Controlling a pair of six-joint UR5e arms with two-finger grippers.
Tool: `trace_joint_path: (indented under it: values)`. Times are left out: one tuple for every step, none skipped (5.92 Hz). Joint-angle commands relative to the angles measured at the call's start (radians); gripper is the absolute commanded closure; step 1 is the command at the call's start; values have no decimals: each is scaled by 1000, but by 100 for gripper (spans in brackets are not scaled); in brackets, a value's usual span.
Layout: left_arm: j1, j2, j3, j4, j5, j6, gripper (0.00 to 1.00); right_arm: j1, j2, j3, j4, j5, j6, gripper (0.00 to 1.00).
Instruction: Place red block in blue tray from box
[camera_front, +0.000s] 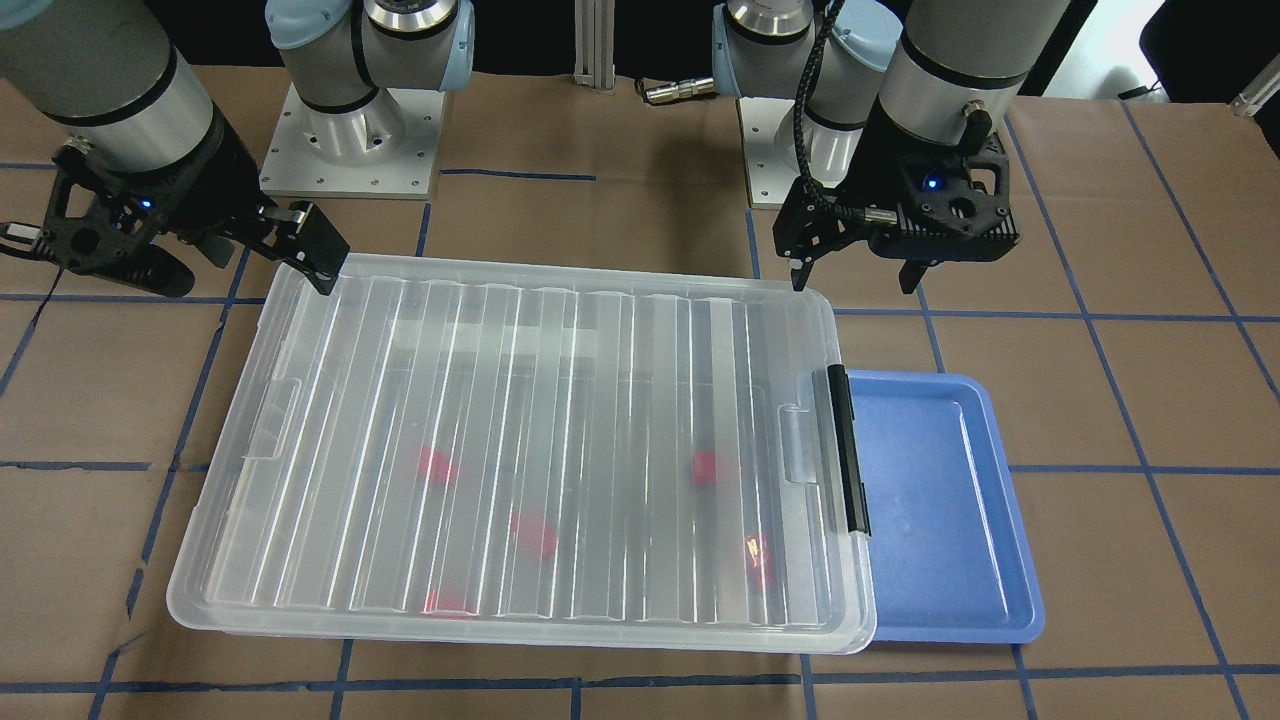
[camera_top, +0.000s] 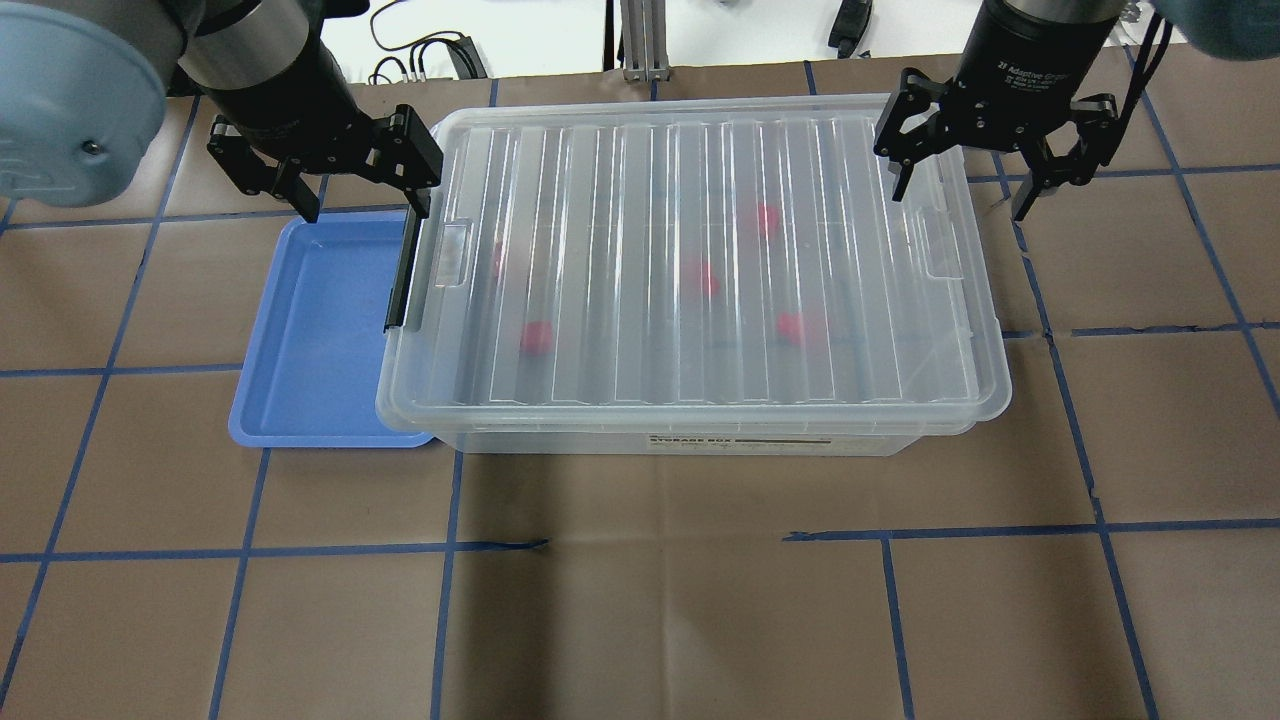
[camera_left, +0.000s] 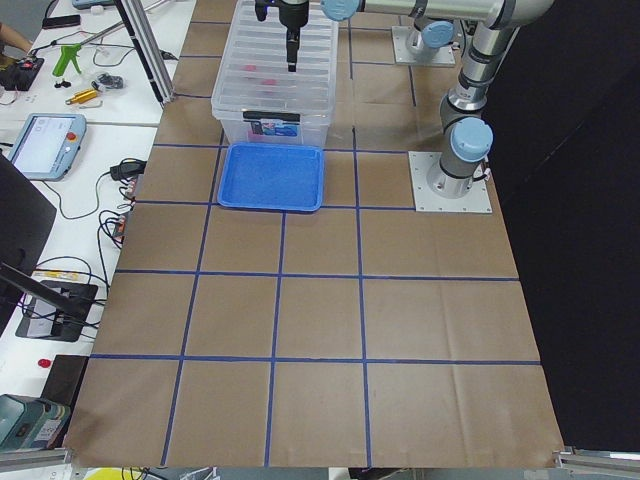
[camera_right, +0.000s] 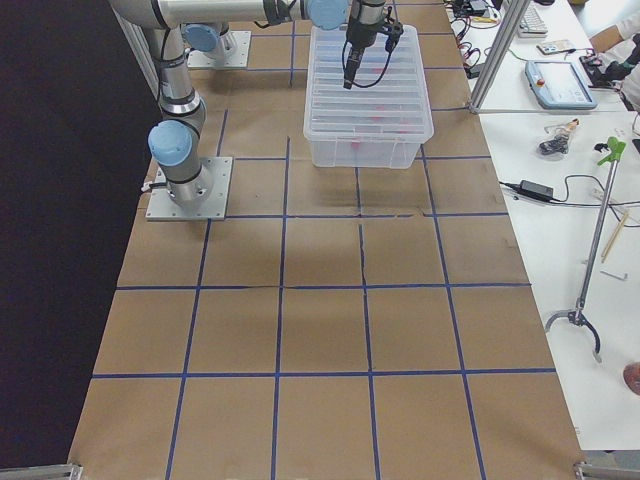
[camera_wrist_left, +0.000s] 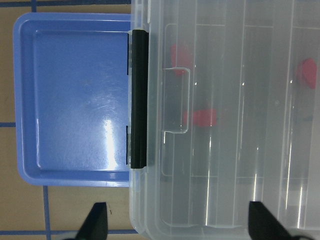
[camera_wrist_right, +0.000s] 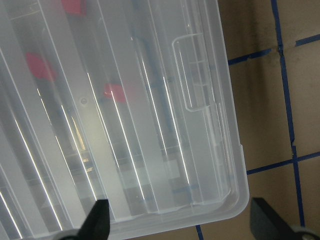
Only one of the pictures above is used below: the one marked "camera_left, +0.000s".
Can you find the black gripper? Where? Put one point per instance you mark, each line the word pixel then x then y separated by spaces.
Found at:
pixel 292 13

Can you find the clear ribbed box lid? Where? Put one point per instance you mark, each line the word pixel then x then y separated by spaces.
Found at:
pixel 308 92

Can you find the clear plastic storage box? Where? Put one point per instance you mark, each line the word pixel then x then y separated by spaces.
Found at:
pixel 286 128

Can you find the blue plastic tray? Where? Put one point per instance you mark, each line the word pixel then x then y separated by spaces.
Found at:
pixel 272 177

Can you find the black power adapter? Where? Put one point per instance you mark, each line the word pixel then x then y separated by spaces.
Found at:
pixel 127 168

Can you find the black phone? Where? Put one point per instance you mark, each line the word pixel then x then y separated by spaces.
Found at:
pixel 64 21

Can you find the blue teach pendant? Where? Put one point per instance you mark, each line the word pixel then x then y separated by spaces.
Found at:
pixel 47 145

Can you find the brown paper table cover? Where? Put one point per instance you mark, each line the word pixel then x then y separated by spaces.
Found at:
pixel 363 334

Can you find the black monitor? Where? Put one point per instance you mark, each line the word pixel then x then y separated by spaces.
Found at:
pixel 51 310

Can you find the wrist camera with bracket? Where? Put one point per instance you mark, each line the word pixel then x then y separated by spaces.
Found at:
pixel 261 8

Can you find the aluminium frame post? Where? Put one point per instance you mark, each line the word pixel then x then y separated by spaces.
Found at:
pixel 140 32

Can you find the green handled grabber tool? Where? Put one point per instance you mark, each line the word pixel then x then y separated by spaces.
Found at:
pixel 68 55

